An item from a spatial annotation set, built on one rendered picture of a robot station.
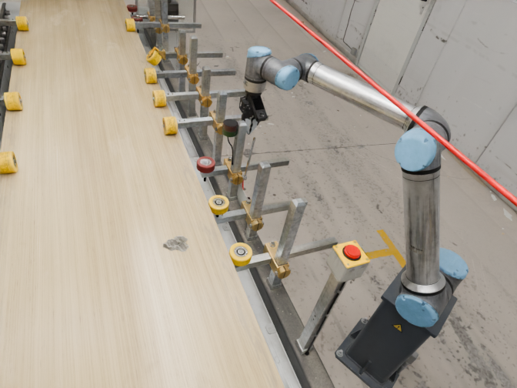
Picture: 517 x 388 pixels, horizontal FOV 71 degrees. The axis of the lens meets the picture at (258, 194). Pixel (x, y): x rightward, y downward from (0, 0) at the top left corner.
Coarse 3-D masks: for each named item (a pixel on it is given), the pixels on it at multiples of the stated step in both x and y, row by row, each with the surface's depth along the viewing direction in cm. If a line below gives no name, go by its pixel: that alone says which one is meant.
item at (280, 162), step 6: (246, 162) 170; (252, 162) 170; (270, 162) 172; (276, 162) 174; (282, 162) 175; (288, 162) 177; (216, 168) 164; (222, 168) 164; (252, 168) 170; (204, 174) 161; (210, 174) 162; (216, 174) 164; (222, 174) 165
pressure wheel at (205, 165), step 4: (204, 156) 161; (200, 160) 159; (204, 160) 160; (208, 160) 160; (212, 160) 160; (200, 164) 157; (204, 164) 157; (208, 164) 158; (212, 164) 158; (200, 168) 157; (204, 168) 156; (208, 168) 156; (212, 168) 158; (204, 172) 158; (208, 172) 158; (204, 180) 165
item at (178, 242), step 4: (176, 236) 127; (180, 236) 125; (184, 236) 126; (168, 240) 124; (172, 240) 123; (176, 240) 123; (180, 240) 125; (184, 240) 126; (164, 244) 122; (168, 244) 123; (172, 244) 124; (176, 244) 124; (180, 244) 123; (184, 244) 123; (168, 248) 122; (172, 248) 122; (176, 248) 123; (180, 248) 123; (184, 248) 123
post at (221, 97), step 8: (224, 96) 162; (216, 104) 168; (224, 104) 165; (216, 112) 170; (224, 112) 168; (216, 120) 172; (216, 136) 176; (216, 144) 179; (216, 152) 183; (216, 160) 186
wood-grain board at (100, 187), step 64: (64, 0) 275; (64, 64) 204; (128, 64) 216; (64, 128) 162; (128, 128) 169; (0, 192) 130; (64, 192) 134; (128, 192) 139; (192, 192) 144; (0, 256) 111; (64, 256) 115; (128, 256) 118; (192, 256) 122; (0, 320) 98; (64, 320) 100; (128, 320) 103; (192, 320) 106; (256, 320) 108; (0, 384) 87; (64, 384) 89; (128, 384) 91; (192, 384) 93; (256, 384) 95
